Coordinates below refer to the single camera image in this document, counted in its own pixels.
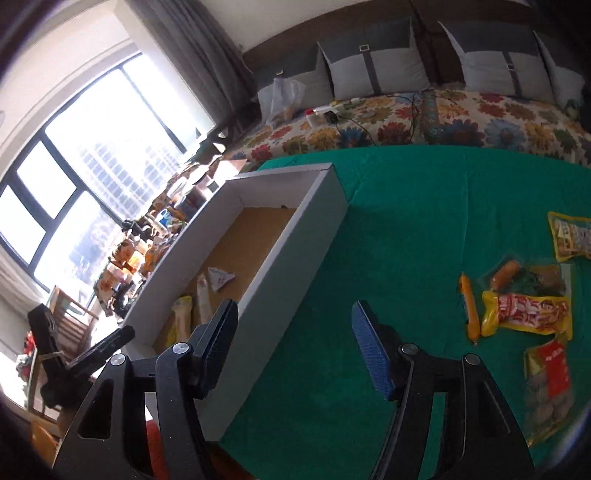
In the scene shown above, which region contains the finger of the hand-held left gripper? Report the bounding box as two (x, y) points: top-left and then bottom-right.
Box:
(67, 325), (136, 374)

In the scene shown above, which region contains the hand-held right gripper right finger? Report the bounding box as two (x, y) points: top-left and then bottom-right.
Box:
(352, 300), (536, 480)

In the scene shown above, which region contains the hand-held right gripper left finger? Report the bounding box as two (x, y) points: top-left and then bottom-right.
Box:
(53, 300), (239, 480)

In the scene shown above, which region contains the white cardboard box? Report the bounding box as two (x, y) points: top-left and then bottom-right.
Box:
(122, 161), (350, 445)

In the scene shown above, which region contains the thick sausage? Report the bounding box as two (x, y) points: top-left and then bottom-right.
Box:
(480, 258), (525, 291)

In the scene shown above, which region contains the yellow red snack packet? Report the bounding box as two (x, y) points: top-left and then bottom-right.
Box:
(480, 291), (573, 341)

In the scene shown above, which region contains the pale yellow snack packet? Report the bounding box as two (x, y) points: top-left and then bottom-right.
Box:
(172, 295), (193, 344)

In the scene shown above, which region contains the wooden chair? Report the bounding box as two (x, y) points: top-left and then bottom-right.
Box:
(45, 285), (101, 358)

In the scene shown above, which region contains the long white snack packet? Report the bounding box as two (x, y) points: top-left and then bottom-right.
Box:
(196, 272), (209, 320)

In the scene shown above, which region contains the white triangular snack packet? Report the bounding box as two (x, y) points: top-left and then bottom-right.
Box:
(207, 266), (236, 292)

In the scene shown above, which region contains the thin orange sausage stick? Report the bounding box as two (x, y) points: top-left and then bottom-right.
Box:
(459, 272), (480, 346)

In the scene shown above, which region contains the green bed cloth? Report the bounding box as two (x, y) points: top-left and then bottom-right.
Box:
(218, 147), (591, 480)

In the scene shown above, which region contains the red gold meatball packet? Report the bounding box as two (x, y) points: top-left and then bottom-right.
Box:
(523, 338), (577, 448)

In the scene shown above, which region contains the dried fish vacuum packet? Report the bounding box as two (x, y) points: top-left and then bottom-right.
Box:
(521, 264), (568, 297)

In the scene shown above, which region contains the yellow-edged clear snack packet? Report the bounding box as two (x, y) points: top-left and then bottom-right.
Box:
(547, 211), (591, 262)

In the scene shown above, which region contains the clear plastic bag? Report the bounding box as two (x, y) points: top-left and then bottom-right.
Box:
(267, 78), (306, 126)

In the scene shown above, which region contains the grey two-tone pillow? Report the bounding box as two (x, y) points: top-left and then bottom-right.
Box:
(255, 46), (334, 125)
(533, 31), (586, 108)
(317, 16), (431, 100)
(438, 21), (556, 103)

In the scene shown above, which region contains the grey curtain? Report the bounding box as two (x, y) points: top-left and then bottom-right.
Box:
(124, 0), (259, 137)

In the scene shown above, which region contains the brown wooden headboard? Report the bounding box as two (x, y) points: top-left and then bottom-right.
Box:
(242, 0), (591, 90)

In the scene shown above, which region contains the black cable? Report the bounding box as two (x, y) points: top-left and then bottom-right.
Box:
(335, 87), (432, 145)

